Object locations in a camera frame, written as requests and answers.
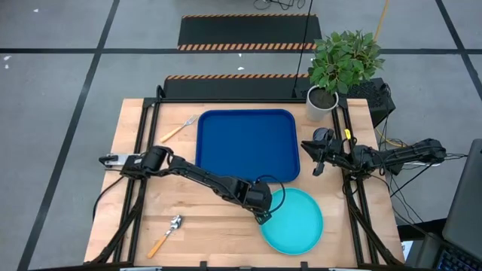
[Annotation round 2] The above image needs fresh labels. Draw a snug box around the teal round plate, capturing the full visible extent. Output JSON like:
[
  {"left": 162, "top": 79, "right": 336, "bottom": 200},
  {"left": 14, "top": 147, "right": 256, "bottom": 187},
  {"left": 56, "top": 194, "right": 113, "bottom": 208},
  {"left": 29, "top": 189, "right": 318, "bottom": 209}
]
[{"left": 259, "top": 187, "right": 325, "bottom": 257}]

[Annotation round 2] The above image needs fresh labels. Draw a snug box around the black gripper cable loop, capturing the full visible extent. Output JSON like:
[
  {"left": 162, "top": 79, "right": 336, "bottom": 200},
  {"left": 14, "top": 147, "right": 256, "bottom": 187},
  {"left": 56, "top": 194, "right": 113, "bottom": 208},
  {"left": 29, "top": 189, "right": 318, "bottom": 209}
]
[{"left": 254, "top": 174, "right": 287, "bottom": 216}]

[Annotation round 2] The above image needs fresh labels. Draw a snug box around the fork with wooden handle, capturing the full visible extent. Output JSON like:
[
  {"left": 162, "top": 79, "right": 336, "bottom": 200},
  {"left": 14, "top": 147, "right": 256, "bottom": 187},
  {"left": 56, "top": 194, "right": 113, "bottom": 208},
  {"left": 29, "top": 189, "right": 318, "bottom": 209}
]
[{"left": 159, "top": 114, "right": 200, "bottom": 144}]

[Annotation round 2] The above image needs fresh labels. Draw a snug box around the black arm base cable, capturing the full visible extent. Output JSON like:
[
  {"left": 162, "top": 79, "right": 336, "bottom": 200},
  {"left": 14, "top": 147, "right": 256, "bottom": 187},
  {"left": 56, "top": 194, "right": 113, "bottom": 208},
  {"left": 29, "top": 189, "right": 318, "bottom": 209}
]
[{"left": 91, "top": 175, "right": 126, "bottom": 224}]

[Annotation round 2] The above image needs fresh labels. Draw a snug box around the spoon with wooden handle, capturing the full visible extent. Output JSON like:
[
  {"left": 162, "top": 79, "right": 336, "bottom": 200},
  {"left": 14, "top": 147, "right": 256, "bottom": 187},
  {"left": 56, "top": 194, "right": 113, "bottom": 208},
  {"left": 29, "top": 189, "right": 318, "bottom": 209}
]
[{"left": 146, "top": 214, "right": 185, "bottom": 260}]

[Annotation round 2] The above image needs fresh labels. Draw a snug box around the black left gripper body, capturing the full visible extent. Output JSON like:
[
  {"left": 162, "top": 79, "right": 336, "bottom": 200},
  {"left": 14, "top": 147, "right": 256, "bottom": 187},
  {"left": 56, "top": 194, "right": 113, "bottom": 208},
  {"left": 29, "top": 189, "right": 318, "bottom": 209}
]
[{"left": 239, "top": 179, "right": 273, "bottom": 226}]

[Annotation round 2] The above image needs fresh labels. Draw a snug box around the black cable bundle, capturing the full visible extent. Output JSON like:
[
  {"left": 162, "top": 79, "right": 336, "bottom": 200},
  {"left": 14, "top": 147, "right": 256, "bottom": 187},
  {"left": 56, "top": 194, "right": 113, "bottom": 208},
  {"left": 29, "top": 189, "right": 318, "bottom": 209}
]
[{"left": 252, "top": 0, "right": 307, "bottom": 11}]

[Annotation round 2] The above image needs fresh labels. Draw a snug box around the grey laptop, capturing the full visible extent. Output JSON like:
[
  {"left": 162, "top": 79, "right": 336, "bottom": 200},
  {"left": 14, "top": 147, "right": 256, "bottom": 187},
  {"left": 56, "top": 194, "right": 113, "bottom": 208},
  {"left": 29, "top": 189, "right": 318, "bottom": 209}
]
[{"left": 413, "top": 138, "right": 482, "bottom": 271}]

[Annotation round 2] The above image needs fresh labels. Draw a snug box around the long black floor cable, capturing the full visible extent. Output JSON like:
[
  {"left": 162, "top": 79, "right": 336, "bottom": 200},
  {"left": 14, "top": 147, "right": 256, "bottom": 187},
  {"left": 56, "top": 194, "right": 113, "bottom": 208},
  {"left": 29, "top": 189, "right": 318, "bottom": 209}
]
[{"left": 291, "top": 0, "right": 315, "bottom": 98}]

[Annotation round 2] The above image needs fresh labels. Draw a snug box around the yellow cable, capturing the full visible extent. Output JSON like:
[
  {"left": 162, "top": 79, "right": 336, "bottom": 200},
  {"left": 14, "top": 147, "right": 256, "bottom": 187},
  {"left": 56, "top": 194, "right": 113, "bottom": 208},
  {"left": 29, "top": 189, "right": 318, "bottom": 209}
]
[{"left": 374, "top": 0, "right": 407, "bottom": 148}]

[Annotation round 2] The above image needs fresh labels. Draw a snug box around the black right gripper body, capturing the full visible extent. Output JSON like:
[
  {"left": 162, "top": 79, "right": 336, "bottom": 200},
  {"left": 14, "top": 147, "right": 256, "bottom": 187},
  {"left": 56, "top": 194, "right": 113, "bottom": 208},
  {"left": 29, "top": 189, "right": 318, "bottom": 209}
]
[{"left": 319, "top": 137, "right": 353, "bottom": 169}]

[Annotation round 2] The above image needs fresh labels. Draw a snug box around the large black hazard-striped mat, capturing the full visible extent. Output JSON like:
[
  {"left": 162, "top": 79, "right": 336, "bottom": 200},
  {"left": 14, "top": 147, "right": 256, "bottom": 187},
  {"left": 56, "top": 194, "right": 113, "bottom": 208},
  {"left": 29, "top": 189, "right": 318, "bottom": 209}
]
[{"left": 176, "top": 14, "right": 323, "bottom": 52}]

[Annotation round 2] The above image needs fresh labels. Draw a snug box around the narrow black hazard-striped mat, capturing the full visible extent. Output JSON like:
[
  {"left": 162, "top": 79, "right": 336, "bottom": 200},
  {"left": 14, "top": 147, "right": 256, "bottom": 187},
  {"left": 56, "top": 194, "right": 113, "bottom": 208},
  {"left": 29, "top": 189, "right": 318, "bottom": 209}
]
[{"left": 162, "top": 73, "right": 312, "bottom": 101}]

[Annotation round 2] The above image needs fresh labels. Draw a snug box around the white plant pot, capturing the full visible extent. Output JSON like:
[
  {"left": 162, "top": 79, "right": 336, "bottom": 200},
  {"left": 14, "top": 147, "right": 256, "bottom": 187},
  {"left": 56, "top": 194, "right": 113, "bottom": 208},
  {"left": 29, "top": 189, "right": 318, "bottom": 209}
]
[{"left": 305, "top": 84, "right": 340, "bottom": 123}]

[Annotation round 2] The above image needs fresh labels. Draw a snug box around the green leafy plant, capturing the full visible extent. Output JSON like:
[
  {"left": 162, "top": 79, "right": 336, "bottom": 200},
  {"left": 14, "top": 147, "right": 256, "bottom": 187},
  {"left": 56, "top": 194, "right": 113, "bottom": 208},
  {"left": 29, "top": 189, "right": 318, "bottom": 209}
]
[{"left": 307, "top": 29, "right": 386, "bottom": 95}]

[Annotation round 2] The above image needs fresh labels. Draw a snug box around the black perforated box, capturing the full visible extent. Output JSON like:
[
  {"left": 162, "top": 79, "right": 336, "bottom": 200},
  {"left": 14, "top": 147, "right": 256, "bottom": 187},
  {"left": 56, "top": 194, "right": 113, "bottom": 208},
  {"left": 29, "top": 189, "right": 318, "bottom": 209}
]
[{"left": 338, "top": 77, "right": 397, "bottom": 129}]

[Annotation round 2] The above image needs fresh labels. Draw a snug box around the black aluminium table frame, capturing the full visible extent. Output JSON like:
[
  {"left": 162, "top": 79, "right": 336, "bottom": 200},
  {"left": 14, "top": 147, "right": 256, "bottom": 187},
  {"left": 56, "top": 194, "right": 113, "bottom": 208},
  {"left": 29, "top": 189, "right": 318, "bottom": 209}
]
[{"left": 84, "top": 84, "right": 406, "bottom": 270}]

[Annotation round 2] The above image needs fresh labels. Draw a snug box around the dark blue plastic cup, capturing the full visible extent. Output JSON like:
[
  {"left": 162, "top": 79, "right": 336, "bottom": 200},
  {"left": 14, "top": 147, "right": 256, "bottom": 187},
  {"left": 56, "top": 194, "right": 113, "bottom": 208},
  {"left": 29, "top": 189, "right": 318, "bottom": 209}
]
[{"left": 313, "top": 126, "right": 335, "bottom": 143}]

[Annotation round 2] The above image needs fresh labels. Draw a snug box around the dark blue plastic tray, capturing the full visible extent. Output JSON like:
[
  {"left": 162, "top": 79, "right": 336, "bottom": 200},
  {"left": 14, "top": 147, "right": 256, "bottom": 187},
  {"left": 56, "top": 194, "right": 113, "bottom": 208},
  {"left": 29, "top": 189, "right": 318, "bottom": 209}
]
[{"left": 194, "top": 108, "right": 301, "bottom": 184}]

